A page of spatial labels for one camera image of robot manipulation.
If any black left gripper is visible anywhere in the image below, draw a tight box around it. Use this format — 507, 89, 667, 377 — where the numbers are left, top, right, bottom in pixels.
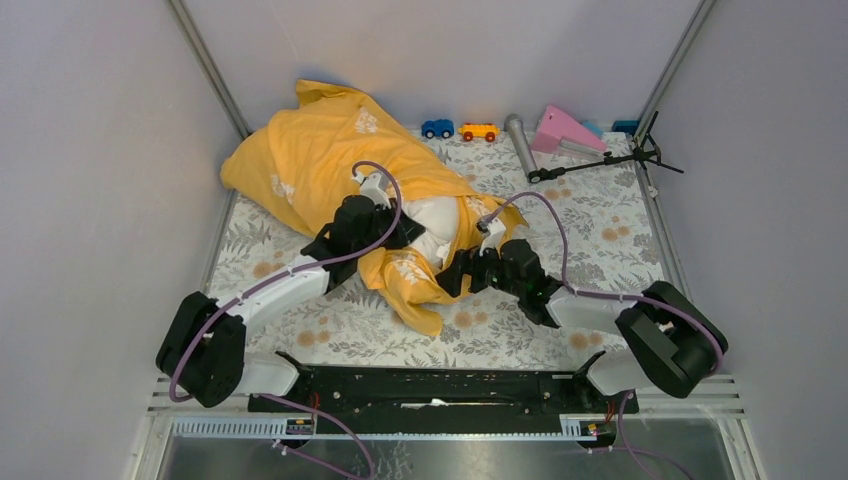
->
353, 196, 424, 257

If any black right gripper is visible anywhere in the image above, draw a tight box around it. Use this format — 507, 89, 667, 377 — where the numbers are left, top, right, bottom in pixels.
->
432, 237, 524, 298

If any white pillow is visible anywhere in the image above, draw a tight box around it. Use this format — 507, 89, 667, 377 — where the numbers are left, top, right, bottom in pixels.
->
403, 196, 459, 269

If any yellow and blue pillowcase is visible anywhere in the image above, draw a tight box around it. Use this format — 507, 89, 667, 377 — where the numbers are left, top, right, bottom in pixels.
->
220, 80, 525, 336

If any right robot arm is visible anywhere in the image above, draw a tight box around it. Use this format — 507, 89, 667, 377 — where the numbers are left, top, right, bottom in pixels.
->
437, 240, 729, 412

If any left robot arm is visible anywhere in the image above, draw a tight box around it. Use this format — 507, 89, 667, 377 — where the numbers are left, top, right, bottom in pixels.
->
155, 195, 426, 411

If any blue toy car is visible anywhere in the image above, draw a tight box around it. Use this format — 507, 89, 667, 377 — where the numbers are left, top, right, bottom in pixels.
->
420, 119, 455, 139

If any yellow toy car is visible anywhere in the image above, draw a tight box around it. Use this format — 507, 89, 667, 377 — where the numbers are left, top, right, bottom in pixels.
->
458, 123, 500, 143

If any floral table mat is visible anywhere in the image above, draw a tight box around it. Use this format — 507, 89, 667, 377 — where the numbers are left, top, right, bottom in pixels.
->
247, 133, 664, 371

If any grey metal cylinder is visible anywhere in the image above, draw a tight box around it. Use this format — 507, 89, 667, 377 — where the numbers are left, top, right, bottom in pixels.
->
504, 114, 540, 184

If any pink wedge block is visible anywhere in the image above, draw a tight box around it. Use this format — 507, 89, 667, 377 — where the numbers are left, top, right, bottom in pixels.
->
530, 105, 607, 156

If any teal block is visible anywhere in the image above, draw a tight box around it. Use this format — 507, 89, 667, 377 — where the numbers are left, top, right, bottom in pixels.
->
581, 121, 604, 138

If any black mini tripod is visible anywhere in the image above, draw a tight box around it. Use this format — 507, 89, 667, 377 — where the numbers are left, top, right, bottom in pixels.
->
527, 111, 685, 184

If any blue block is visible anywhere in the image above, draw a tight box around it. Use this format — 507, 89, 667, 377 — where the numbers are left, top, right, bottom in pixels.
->
611, 120, 640, 136

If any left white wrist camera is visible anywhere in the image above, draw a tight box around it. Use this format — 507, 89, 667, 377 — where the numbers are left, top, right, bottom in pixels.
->
353, 171, 391, 208

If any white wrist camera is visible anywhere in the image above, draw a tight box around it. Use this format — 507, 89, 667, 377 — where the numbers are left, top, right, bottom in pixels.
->
476, 216, 506, 256
353, 171, 391, 208

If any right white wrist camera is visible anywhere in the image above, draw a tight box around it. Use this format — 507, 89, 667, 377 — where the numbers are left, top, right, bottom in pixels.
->
476, 216, 506, 256

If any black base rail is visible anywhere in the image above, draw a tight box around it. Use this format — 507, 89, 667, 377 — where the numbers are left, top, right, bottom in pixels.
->
248, 364, 639, 435

